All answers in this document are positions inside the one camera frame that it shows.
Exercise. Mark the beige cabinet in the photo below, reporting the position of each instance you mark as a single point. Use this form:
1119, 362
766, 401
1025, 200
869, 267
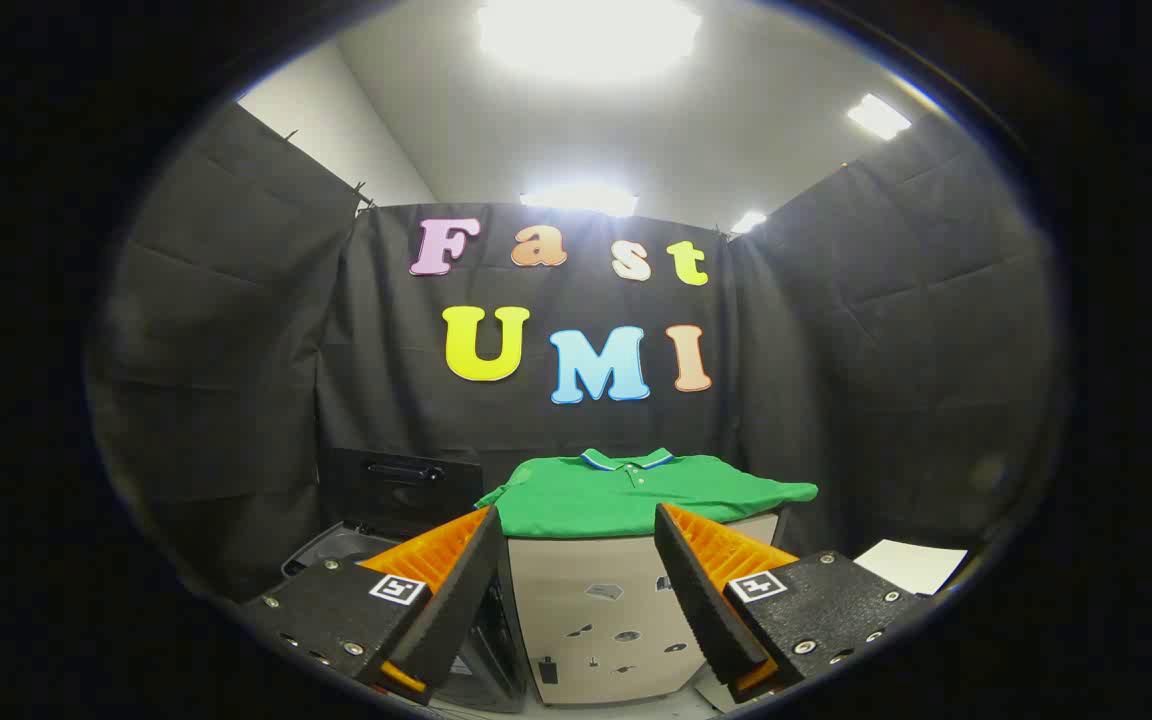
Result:
586, 600

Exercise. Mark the black backdrop cloth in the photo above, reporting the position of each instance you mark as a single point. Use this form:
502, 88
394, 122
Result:
236, 350

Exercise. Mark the black washing machine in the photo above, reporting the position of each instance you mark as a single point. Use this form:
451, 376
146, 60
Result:
491, 650

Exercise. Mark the green polo shirt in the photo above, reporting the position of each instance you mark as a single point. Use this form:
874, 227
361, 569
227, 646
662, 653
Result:
596, 495

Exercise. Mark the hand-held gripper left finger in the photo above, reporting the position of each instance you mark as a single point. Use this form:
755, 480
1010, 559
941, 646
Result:
461, 590

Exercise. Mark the white paper sheet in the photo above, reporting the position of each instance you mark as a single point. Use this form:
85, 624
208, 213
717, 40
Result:
911, 565

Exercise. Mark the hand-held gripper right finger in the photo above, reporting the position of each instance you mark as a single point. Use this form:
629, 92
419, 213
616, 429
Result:
696, 590

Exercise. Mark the rectangular ceiling light panel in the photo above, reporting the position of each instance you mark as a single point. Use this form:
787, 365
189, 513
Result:
581, 199
878, 116
748, 221

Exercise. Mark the large round ceiling light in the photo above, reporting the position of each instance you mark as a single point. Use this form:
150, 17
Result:
586, 35

